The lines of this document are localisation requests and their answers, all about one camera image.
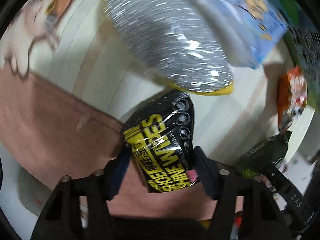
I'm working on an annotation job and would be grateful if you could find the silver glitter yellow pouch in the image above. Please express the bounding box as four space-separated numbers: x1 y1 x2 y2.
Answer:
104 0 233 95

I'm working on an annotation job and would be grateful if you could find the green wet wipes pack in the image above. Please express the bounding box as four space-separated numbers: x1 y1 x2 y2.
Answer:
236 131 292 179

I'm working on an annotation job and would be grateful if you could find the orange snack pack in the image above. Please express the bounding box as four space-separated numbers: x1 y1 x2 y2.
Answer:
277 66 308 134

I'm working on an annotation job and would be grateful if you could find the light blue tissue pack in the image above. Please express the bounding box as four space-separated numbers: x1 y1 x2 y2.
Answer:
190 0 287 69

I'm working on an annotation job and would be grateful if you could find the black shoe shine wipes pack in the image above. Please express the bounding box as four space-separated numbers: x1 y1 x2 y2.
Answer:
121 90 199 193

